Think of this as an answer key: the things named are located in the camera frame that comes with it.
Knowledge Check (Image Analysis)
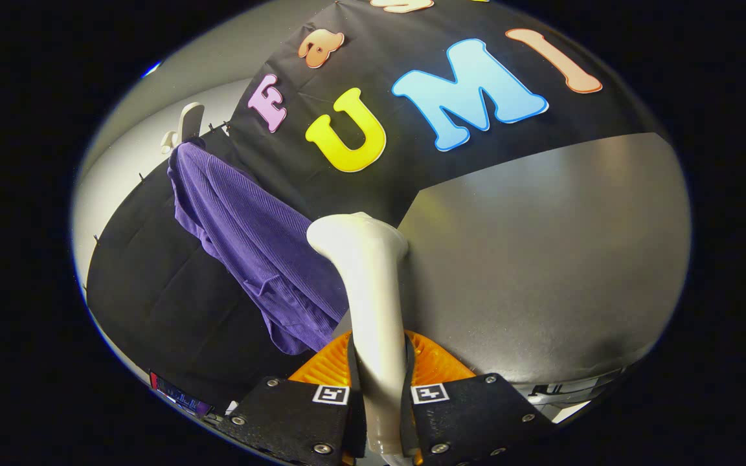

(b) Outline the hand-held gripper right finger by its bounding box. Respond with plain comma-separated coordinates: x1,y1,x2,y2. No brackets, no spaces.
402,330,556,466

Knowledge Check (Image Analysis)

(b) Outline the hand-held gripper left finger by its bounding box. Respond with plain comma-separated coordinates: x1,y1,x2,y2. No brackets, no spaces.
214,330,368,466

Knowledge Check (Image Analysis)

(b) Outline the white garment steamer head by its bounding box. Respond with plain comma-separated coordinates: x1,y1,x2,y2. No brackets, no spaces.
306,212,413,466

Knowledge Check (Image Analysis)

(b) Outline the purple corduroy jacket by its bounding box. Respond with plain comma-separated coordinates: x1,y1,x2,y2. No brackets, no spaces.
167,142,352,355

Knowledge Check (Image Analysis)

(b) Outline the white plastic clothes hanger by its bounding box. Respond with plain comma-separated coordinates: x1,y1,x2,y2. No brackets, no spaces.
161,102,206,155

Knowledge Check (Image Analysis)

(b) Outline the small dark printed object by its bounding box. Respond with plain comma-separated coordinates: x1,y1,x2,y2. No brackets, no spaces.
149,370,216,419

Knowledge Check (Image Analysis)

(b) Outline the black backdrop cloth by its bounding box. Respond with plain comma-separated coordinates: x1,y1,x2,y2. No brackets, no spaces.
85,124,348,416
227,0,672,228

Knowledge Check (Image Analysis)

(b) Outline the grey cabinet with black top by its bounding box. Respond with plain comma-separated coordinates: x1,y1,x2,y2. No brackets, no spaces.
334,133,693,425

